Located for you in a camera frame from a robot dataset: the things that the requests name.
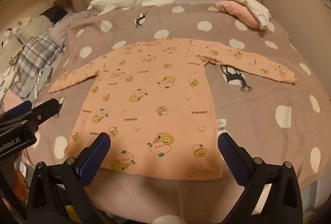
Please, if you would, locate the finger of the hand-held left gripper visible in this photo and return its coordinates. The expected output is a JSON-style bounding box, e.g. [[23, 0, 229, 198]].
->
[[0, 101, 32, 124], [27, 98, 59, 126]]

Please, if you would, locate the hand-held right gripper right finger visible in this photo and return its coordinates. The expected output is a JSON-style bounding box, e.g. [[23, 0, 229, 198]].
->
[[217, 132, 303, 224]]

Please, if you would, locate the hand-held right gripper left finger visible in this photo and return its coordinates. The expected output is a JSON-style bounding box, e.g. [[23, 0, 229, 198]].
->
[[27, 132, 112, 224]]

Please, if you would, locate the peach cartoon print shirt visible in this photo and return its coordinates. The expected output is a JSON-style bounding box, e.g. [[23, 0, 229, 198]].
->
[[48, 38, 298, 180]]

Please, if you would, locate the plaid cloth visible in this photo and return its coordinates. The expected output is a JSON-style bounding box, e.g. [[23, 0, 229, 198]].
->
[[16, 31, 65, 99]]

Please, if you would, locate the mauve polka dot blanket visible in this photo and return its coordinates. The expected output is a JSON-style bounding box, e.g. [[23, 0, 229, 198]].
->
[[26, 3, 326, 224]]

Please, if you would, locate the grey bolster pillow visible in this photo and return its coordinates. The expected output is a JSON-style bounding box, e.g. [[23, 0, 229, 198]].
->
[[16, 14, 55, 41]]

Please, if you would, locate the light blue cloth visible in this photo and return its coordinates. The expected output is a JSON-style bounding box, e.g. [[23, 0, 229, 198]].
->
[[49, 10, 75, 46]]

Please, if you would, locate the pink folded cloth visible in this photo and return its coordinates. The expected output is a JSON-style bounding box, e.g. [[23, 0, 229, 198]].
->
[[215, 0, 260, 30]]

